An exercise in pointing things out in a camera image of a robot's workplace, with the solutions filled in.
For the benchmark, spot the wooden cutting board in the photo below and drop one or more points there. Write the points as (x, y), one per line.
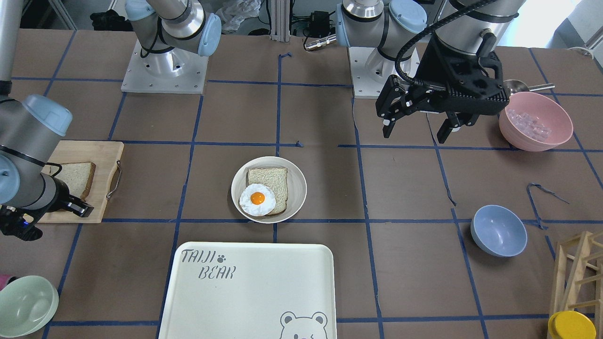
(105, 155)

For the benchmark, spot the metal scoop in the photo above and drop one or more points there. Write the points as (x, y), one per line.
(516, 86)

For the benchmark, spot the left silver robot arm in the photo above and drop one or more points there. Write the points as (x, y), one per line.
(400, 34)

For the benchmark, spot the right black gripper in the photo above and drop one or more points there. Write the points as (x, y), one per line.
(60, 194)

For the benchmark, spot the pink cloth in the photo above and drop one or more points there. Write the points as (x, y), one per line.
(6, 279)

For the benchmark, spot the beige round plate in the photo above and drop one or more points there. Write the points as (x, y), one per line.
(297, 187)

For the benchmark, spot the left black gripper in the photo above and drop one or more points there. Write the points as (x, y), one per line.
(429, 66)

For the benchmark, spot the pink bowl with ice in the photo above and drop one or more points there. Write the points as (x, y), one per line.
(534, 123)

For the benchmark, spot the bread slice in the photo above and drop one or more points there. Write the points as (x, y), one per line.
(77, 176)
(276, 179)

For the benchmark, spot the wooden mug rack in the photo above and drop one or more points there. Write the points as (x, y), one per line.
(578, 262)

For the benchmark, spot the yellow mug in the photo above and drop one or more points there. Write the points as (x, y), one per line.
(570, 325)

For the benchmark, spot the cream bear tray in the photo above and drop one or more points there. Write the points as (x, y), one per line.
(240, 290)

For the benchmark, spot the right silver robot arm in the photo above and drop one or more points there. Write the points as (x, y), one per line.
(31, 129)

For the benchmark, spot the fried egg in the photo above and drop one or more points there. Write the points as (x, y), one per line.
(257, 200)

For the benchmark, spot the light green bowl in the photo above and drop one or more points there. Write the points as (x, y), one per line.
(26, 305)

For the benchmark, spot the blue bowl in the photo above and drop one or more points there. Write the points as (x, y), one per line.
(498, 231)

